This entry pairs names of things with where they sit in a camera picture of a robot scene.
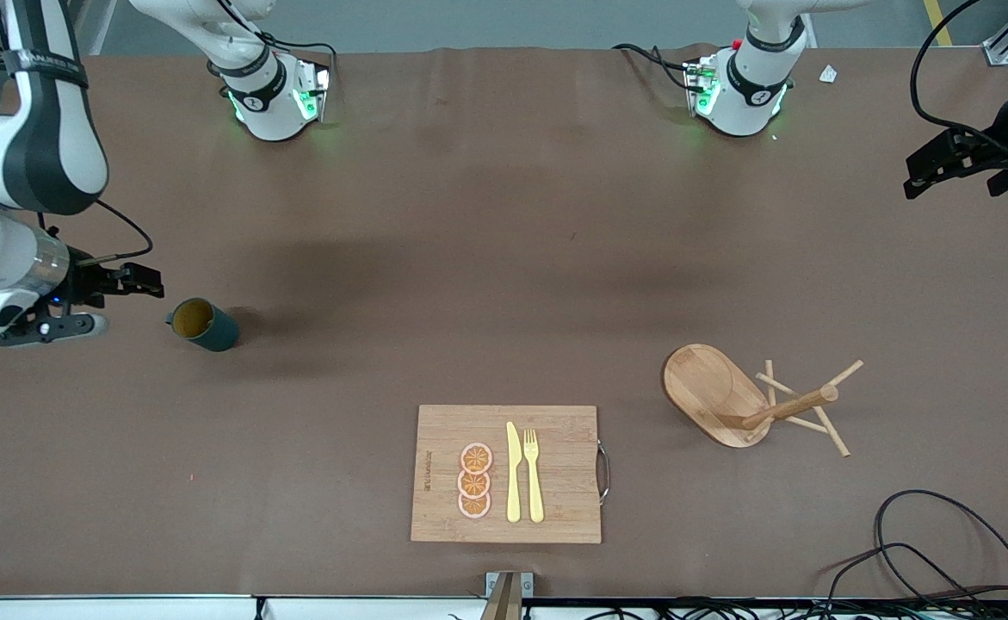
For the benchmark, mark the white table edge rail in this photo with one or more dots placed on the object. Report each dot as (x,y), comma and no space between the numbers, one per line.
(125,607)

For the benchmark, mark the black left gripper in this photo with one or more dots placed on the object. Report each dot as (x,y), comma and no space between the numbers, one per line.
(992,151)

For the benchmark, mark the small white paper scrap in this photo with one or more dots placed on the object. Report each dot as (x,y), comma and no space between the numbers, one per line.
(828,74)

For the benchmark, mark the yellow plastic knife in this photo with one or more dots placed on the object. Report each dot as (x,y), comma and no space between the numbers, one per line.
(513,482)

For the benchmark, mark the wooden mug tree stand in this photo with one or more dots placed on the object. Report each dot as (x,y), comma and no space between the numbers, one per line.
(710,387)

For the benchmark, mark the dark green cup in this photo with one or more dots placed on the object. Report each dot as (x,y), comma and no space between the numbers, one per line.
(215,329)

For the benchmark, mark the orange slice toy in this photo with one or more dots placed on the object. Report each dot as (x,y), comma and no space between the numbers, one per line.
(476,458)

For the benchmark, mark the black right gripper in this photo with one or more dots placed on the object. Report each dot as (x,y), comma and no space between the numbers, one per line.
(84,282)

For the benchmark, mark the wooden cutting board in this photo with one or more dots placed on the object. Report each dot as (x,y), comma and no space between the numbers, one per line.
(555,474)

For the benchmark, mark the yellow plastic fork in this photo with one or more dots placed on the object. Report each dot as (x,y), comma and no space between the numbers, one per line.
(534,482)

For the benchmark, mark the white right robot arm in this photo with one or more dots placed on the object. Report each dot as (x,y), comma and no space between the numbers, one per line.
(39,146)

